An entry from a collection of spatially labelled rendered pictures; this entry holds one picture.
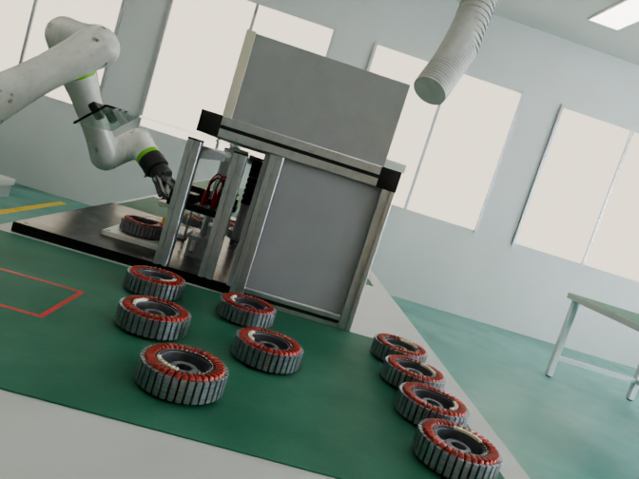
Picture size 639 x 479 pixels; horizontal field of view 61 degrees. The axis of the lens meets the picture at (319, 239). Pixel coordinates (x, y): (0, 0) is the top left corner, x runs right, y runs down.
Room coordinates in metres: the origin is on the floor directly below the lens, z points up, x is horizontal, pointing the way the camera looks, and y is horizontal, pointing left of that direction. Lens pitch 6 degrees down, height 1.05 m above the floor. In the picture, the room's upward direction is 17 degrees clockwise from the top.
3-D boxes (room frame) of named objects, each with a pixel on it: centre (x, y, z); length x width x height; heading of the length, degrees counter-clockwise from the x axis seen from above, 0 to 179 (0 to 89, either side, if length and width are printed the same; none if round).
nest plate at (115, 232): (1.35, 0.43, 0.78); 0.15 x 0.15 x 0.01; 5
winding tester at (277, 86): (1.48, 0.12, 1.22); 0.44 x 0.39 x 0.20; 5
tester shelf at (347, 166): (1.50, 0.12, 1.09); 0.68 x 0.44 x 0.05; 5
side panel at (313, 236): (1.18, 0.01, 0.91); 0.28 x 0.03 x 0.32; 95
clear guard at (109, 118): (1.28, 0.42, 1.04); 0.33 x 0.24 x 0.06; 95
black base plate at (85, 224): (1.47, 0.43, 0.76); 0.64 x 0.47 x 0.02; 5
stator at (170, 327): (0.82, 0.21, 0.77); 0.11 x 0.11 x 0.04
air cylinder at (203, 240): (1.36, 0.29, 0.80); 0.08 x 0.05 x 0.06; 5
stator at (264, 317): (1.02, 0.09, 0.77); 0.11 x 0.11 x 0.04
